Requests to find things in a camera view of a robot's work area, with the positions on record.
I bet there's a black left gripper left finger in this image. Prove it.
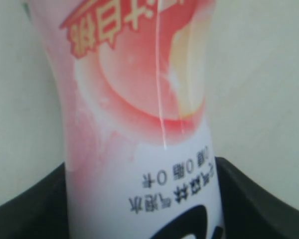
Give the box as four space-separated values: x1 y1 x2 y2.
0 164 70 239

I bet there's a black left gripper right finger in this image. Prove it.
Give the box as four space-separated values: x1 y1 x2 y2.
215 157 299 239

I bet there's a peach label black cap bottle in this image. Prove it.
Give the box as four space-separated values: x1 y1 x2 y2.
22 0 226 239

